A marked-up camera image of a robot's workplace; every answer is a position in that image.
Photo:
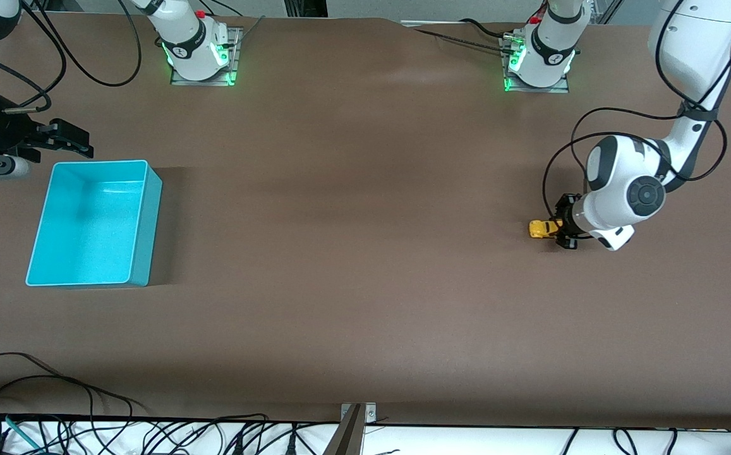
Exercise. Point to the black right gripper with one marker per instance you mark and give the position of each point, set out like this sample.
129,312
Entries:
12,134

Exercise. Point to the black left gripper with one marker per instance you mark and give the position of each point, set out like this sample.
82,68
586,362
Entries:
568,219

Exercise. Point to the yellow beetle toy car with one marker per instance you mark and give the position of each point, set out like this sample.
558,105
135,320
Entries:
539,229

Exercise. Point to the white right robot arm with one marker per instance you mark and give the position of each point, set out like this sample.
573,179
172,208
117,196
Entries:
188,44

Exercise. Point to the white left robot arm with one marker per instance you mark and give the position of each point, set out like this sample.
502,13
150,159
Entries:
630,189

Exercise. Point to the turquoise plastic bin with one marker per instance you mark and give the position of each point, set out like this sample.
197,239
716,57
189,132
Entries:
87,234

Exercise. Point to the thin grey rod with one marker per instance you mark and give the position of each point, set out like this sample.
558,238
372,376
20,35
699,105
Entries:
249,30

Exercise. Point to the black box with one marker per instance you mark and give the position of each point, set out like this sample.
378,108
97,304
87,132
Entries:
305,7

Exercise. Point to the grey metal beam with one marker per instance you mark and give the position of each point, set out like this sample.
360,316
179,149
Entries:
346,439

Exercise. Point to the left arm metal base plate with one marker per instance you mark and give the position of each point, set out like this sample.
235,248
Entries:
561,89

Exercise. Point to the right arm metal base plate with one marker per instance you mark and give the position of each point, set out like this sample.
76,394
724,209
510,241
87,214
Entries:
234,47

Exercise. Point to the aluminium frame profile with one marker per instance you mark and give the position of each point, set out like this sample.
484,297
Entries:
606,9

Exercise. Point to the small metal bracket plate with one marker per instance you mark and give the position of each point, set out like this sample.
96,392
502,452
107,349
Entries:
370,414

